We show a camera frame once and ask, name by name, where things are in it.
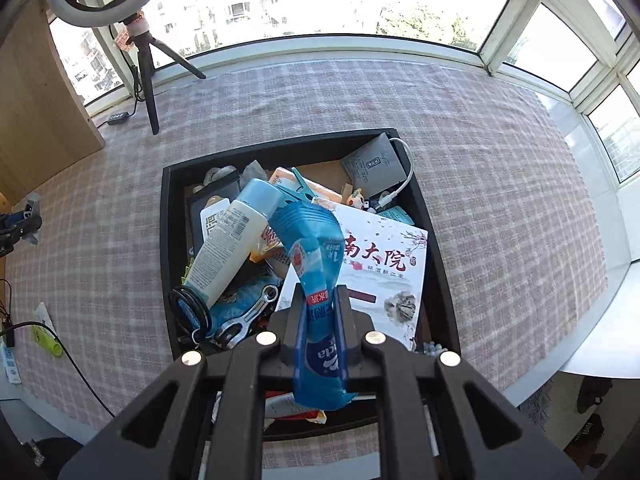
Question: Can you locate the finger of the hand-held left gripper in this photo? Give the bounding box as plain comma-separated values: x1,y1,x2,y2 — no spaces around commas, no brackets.
7,196,42,223
0,220,42,247

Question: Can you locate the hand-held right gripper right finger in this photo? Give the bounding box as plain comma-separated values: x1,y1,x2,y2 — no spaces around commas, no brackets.
334,284,583,480

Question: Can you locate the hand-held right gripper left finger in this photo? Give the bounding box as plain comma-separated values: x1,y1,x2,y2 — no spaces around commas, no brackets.
59,284,310,480

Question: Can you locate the blue plastic packet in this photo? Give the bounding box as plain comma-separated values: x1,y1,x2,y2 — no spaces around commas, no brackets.
267,199,360,411

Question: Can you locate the cream bottle with blue cap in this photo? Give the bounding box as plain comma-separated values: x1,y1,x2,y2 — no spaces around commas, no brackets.
182,178,287,308

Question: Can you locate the black storage box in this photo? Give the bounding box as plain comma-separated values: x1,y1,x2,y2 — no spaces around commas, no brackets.
161,128,462,442

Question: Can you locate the silver wrench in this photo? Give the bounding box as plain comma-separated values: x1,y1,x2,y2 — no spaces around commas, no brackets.
216,285,279,350

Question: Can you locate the blue crumpled wrapper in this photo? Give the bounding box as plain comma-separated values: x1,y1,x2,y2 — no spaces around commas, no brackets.
210,275,283,331

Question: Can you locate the white illustrated book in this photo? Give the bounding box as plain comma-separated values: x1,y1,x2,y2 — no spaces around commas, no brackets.
275,203,430,352

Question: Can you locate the red and white tube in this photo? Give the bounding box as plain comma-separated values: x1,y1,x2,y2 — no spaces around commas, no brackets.
264,392,328,424

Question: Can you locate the white paper label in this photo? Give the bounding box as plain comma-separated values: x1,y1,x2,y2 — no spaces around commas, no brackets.
35,302,58,333

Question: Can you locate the red patterned snack packet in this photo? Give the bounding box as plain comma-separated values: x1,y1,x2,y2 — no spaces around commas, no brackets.
259,225,293,267

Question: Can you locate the wooden cabinet panel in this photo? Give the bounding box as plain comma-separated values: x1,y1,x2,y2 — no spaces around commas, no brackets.
0,0,106,206

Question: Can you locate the yellow green plastic tool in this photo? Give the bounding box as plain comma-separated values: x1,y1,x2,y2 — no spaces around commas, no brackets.
31,324,64,357

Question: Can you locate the white power strip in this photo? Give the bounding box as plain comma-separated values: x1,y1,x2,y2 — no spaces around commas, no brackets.
0,342,23,386

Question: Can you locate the teal packet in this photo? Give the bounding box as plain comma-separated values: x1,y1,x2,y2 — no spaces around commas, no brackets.
387,205,416,227

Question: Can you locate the black rectangular case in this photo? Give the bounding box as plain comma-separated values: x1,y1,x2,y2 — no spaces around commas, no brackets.
186,182,243,261

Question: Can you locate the orange packet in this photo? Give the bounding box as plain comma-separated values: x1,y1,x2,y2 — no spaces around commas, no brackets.
267,167,343,207

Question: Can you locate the teal plastic clip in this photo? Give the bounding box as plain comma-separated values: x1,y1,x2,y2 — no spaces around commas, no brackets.
272,167,322,206

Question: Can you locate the grey foil pouch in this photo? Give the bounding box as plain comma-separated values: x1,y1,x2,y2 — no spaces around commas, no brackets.
341,132,410,196

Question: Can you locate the grey crumpled wrapper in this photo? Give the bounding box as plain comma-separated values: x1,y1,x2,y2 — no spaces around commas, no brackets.
202,164,237,187

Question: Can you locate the black tripod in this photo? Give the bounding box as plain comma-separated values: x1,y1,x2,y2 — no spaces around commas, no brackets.
107,10,207,136

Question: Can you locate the black shoe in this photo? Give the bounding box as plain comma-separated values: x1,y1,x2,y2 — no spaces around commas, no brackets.
565,414,609,467
577,377,614,414

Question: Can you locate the black coiled cable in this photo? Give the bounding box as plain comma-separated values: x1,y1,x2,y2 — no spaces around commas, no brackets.
168,286,213,343

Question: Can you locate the black power cable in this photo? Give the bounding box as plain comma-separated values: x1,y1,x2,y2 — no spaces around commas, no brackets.
0,280,118,418

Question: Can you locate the black remote cable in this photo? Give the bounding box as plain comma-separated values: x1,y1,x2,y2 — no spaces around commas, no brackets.
95,25,146,123

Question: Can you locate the white cable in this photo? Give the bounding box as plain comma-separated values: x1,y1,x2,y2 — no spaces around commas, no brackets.
379,137,415,209

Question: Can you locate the white window frame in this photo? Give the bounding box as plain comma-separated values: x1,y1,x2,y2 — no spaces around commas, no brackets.
47,0,640,266

